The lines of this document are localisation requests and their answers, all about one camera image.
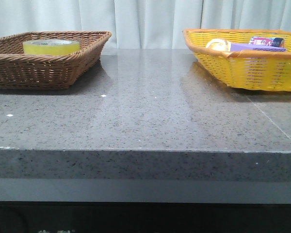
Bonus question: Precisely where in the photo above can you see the colourful small packet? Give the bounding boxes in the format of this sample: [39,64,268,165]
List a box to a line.
[248,36,285,48]

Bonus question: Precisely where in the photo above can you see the small clear tape roll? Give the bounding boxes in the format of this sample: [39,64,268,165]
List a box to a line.
[206,38,231,52]

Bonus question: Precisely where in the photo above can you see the yellow packing tape roll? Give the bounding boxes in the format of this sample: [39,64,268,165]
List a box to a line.
[22,39,81,55]

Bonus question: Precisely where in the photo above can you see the black cabinet front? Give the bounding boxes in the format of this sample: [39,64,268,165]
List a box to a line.
[0,201,291,233]

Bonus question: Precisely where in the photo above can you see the yellow wicker basket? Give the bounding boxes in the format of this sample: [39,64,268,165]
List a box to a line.
[183,29,291,92]

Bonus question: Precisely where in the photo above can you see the purple box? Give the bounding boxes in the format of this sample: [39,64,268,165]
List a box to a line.
[230,43,286,52]

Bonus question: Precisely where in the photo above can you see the brown wicker basket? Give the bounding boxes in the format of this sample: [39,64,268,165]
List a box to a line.
[0,31,112,90]

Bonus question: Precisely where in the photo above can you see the white curtain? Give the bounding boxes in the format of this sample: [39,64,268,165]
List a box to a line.
[0,0,291,49]

